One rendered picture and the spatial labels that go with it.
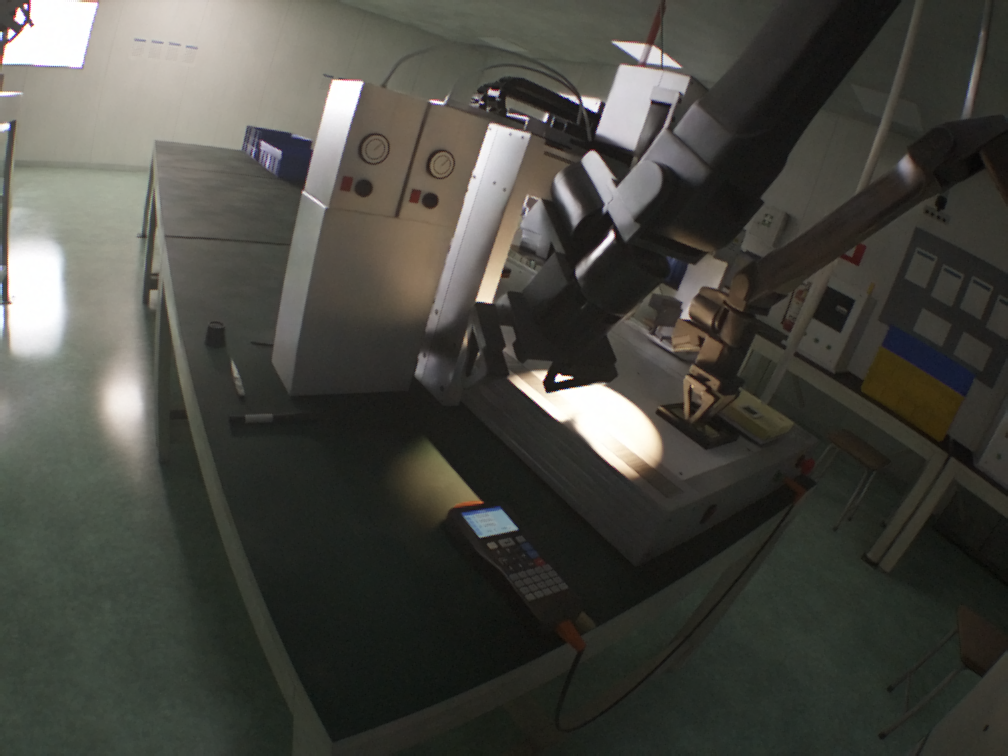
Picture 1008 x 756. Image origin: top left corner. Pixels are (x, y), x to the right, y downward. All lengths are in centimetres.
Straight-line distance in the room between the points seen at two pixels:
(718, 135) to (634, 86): 64
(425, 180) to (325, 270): 19
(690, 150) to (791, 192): 501
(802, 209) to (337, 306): 482
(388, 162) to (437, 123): 9
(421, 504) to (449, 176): 47
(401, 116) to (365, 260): 21
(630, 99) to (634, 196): 62
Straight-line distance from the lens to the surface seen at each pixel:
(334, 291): 78
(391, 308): 83
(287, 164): 319
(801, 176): 537
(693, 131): 36
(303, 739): 57
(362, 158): 73
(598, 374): 48
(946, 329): 489
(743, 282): 85
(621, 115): 97
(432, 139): 78
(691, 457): 84
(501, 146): 86
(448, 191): 81
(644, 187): 35
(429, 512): 67
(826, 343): 337
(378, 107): 74
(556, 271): 42
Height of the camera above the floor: 117
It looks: 22 degrees down
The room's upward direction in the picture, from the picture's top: 19 degrees clockwise
